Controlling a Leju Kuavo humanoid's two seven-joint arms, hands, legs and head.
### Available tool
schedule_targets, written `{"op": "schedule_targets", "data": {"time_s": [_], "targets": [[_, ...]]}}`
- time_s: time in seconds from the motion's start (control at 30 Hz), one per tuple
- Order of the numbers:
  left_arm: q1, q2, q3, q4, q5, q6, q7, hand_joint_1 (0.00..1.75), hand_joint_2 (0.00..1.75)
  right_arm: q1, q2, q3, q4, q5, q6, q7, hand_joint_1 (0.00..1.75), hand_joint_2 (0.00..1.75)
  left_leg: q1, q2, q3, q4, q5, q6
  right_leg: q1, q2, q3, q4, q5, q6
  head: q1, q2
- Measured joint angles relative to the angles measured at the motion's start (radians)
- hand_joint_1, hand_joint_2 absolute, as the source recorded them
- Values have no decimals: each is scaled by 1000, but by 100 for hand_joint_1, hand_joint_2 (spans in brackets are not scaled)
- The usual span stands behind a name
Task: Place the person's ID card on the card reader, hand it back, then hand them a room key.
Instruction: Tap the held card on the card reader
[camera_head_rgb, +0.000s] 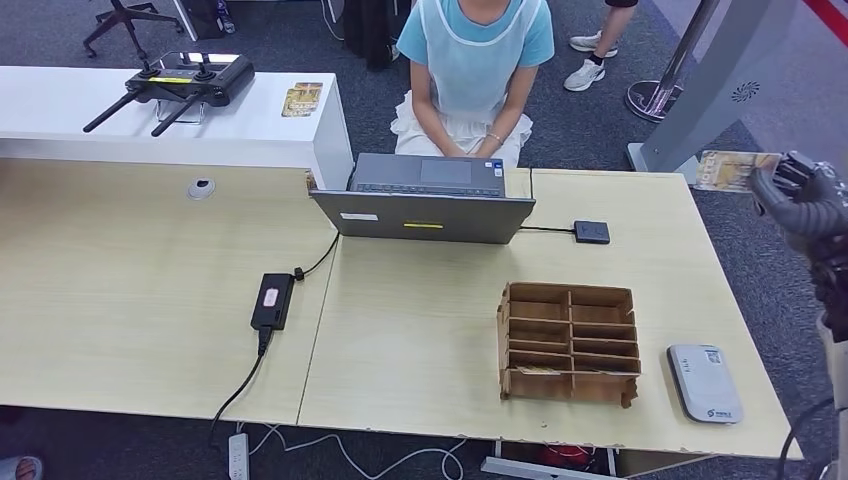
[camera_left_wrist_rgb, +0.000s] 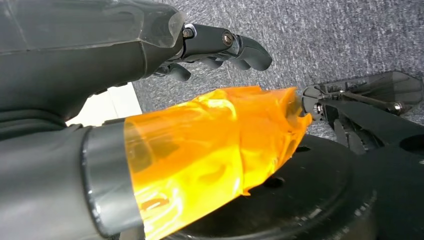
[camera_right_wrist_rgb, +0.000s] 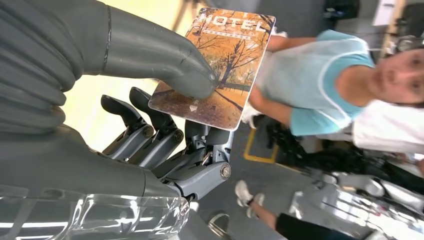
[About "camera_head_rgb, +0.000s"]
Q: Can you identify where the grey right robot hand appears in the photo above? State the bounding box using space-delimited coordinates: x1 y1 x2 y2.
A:
748 150 848 261

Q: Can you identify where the gold printed ID card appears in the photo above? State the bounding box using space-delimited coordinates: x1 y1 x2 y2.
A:
693 150 783 195

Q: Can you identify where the person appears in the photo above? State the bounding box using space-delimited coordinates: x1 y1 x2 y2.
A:
390 0 556 168

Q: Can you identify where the gold card stack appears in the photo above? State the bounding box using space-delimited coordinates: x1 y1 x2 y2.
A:
280 82 325 119

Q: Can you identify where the wooden card organizer box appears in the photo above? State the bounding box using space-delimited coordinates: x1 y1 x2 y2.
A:
496 281 642 409

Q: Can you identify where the white card reader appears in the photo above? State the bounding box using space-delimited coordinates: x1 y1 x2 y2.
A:
666 343 745 425

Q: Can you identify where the person's foot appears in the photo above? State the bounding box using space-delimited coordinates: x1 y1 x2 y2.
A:
0 457 42 480

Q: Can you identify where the grey laptop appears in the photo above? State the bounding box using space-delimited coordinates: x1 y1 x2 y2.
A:
308 153 537 246

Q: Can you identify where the bystander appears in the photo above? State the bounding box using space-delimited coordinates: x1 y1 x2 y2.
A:
563 0 641 93

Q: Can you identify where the small black square device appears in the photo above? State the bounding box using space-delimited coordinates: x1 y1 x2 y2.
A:
572 220 611 246

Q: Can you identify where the black fabric-covered object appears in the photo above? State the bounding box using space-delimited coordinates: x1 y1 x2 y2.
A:
341 0 399 74

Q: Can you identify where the grey kiosk stand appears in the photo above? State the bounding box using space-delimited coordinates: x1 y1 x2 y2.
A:
625 0 800 187

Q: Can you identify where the white counter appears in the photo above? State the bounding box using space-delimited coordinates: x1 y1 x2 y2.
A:
0 66 354 191

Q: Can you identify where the black power adapter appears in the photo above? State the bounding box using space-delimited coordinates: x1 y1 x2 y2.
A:
250 273 295 333

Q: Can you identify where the black remote controller with antennas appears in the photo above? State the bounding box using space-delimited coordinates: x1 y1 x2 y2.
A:
82 52 256 139

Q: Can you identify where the black computer tower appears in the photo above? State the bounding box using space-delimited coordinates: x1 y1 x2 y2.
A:
170 0 236 43

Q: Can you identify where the red object under desk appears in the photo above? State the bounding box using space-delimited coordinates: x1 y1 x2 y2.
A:
539 445 598 468

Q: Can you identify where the black office chair base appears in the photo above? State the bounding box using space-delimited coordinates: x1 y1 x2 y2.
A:
82 0 185 62

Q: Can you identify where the white power strip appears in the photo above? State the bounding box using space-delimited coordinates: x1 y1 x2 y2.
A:
227 433 251 480

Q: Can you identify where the black adapter output cable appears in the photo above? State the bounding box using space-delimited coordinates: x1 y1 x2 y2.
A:
291 231 341 283

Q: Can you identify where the metal stanchion post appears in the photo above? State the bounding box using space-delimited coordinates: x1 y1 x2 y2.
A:
624 0 720 125

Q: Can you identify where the metal wire controller stand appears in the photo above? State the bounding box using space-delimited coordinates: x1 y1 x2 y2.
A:
155 99 205 127

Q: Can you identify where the black mains power cord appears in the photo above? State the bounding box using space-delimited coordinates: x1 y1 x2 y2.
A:
207 327 274 452

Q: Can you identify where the white floor cable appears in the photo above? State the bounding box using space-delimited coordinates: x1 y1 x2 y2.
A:
237 423 468 480

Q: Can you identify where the white desk frame bar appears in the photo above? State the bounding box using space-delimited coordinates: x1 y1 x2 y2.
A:
480 440 621 480

